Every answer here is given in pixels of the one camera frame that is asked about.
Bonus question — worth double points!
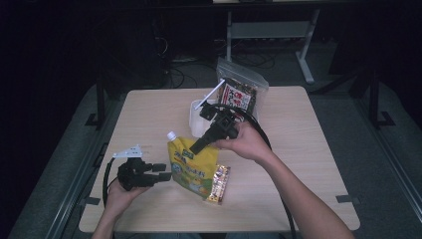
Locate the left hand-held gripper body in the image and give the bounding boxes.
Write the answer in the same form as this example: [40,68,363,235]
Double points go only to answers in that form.
[111,143,158,192]

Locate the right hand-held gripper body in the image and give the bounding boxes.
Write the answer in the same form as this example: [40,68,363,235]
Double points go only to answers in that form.
[188,78,241,156]

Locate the white plastic container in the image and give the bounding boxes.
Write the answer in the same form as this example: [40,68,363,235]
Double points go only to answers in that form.
[188,99,218,139]

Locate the yellow green spouted pouch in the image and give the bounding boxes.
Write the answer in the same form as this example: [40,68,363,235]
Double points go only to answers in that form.
[166,130,221,200]

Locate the clear bag of dried seaweed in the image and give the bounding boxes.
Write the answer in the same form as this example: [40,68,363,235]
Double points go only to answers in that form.
[216,57,270,121]

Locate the person's right hand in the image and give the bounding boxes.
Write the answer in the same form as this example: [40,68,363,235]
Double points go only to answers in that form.
[211,120,276,164]

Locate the person's left hand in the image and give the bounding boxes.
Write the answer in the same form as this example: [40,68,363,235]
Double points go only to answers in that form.
[105,179,151,217]

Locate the gold snack bar wrapper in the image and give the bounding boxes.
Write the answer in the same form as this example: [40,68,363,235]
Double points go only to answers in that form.
[204,164,232,204]

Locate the black metal stand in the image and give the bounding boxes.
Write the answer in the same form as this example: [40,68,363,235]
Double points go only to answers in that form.
[351,66,396,129]
[84,79,108,128]

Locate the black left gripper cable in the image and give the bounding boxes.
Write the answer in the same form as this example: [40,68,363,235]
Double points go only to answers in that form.
[102,156,121,208]

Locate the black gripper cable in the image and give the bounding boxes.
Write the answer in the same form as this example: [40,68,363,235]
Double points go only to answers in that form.
[207,103,298,239]
[102,156,121,208]

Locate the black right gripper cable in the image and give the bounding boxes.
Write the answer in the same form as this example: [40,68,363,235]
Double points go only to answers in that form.
[207,103,298,239]

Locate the white metal desk frame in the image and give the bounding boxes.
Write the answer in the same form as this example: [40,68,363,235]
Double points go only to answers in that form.
[225,9,322,85]

